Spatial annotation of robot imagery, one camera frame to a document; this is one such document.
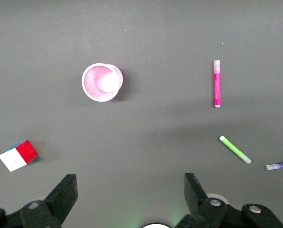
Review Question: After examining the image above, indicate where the Rubik's cube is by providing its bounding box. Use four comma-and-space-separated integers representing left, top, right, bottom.
0, 139, 39, 172

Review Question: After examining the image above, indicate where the green marker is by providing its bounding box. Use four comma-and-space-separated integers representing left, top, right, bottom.
219, 135, 252, 164

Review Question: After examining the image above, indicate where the pink plastic cup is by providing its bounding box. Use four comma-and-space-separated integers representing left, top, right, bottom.
81, 63, 124, 103

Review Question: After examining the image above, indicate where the purple marker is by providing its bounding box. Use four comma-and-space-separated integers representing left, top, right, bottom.
266, 161, 283, 171

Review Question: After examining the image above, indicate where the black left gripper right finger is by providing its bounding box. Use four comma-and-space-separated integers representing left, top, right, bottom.
174, 172, 283, 228

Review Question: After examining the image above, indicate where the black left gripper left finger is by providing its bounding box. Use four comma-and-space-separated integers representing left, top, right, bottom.
0, 174, 78, 228

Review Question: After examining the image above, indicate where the pink marker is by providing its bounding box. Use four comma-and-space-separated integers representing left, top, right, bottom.
213, 60, 222, 108

